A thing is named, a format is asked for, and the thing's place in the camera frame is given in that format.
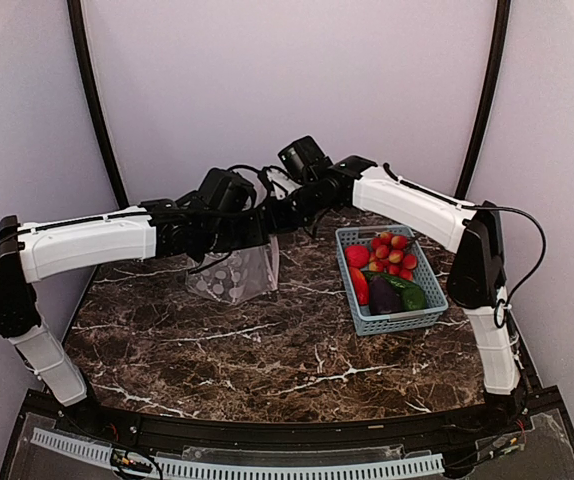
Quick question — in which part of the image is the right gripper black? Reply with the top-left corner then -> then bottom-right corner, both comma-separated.
262,178 -> 333,233

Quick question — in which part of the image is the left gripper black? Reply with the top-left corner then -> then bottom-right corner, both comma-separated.
203,207 -> 270,254

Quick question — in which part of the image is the clear dotted zip top bag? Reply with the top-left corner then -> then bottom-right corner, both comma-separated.
185,236 -> 279,305

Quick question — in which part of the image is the red toy berry bunch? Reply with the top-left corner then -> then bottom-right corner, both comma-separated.
367,231 -> 419,281

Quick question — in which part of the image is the purple toy eggplant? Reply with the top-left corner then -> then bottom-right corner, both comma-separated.
368,276 -> 403,315

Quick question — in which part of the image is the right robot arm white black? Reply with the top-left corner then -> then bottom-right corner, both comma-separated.
267,147 -> 520,434

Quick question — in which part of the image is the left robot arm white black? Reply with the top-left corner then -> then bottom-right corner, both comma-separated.
0,199 -> 277,436

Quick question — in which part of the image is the red round toy fruit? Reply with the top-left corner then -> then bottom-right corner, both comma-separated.
344,245 -> 371,269

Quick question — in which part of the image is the red toy chili pepper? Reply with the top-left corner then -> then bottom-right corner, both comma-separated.
349,267 -> 369,306

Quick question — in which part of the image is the green toy cucumber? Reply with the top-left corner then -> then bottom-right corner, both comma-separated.
364,271 -> 427,313

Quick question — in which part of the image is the light blue plastic basket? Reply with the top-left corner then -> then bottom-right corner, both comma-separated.
335,225 -> 448,336

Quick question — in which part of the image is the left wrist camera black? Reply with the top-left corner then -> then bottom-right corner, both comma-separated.
198,168 -> 257,213

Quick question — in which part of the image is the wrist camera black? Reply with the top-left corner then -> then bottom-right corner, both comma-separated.
198,168 -> 257,213
278,135 -> 332,184

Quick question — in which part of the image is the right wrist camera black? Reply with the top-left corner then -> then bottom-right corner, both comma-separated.
278,135 -> 332,184

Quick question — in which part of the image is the black left frame post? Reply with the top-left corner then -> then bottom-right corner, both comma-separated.
66,0 -> 129,208

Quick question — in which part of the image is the black frame post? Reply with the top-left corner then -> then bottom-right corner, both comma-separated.
66,0 -> 129,208
455,0 -> 511,199

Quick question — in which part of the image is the white slotted cable duct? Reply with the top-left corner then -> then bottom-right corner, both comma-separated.
31,427 -> 444,479

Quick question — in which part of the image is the black right frame post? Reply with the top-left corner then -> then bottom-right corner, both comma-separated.
455,0 -> 511,199

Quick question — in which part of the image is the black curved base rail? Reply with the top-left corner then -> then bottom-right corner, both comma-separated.
0,387 -> 574,479

